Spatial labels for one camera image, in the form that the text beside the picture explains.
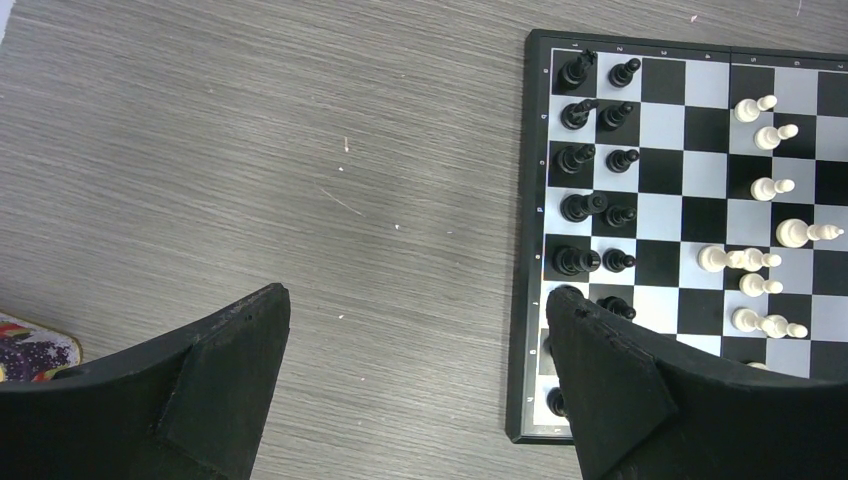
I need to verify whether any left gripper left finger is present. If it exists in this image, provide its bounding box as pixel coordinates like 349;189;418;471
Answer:
1;283;291;479

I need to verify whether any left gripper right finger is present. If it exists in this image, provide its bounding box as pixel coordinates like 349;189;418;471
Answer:
546;292;847;479

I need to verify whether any gold tin with brown pieces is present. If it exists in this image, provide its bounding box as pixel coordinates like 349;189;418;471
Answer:
1;313;82;382

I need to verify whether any black pawn row f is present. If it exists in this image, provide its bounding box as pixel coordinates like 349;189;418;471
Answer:
597;296;637;321

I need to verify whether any black pawn row e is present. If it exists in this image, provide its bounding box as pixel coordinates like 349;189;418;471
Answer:
602;248;636;273

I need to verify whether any black king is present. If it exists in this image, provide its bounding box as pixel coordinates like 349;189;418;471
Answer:
552;246;601;276

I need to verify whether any white king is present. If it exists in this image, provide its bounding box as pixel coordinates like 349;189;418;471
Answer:
697;245;747;272

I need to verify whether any black pawn row d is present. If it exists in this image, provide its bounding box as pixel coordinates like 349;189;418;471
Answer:
604;205;637;228

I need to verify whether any black queen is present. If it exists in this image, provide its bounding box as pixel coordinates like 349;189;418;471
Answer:
560;192;608;223

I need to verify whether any black and white chessboard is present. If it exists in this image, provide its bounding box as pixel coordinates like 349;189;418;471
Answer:
506;29;847;444

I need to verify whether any white queen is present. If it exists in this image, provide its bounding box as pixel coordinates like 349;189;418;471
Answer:
775;218;845;248

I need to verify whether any black pawn row c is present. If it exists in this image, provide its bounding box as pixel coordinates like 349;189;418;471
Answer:
605;149;640;173

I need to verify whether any black pawn row b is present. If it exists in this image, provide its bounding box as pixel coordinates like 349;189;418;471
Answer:
597;101;634;131

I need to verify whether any black knight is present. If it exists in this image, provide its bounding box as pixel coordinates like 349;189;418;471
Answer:
560;99;599;130

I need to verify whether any black pawn row a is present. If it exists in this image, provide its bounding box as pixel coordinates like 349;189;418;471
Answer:
608;58;642;88

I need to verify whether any black rook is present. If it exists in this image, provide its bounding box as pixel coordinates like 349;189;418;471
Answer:
557;49;597;91

